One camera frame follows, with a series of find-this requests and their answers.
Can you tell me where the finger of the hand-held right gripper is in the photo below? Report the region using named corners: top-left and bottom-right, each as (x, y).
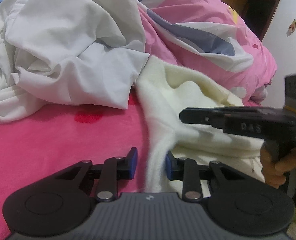
top-left (179, 107), bottom-right (228, 133)

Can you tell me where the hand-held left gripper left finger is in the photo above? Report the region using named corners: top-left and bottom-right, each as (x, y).
top-left (54, 147), bottom-right (138, 202)

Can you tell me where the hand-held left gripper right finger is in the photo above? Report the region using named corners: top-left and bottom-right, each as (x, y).
top-left (165, 151), bottom-right (249, 202)

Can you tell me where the cream knit sweater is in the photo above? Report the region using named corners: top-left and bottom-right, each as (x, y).
top-left (134, 55), bottom-right (266, 195)

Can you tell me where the person's right hand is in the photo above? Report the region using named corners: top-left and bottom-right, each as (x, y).
top-left (259, 144), bottom-right (296, 189)

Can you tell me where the grey patterned bundle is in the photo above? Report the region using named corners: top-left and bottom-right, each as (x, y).
top-left (253, 82), bottom-right (268, 103)

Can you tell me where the pink floral blanket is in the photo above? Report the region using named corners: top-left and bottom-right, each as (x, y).
top-left (0, 87), bottom-right (266, 235)

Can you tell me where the pink patterned quilt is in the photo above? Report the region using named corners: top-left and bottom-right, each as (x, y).
top-left (128, 0), bottom-right (278, 105)

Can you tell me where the white shirt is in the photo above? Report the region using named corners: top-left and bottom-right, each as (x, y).
top-left (0, 0), bottom-right (149, 124)

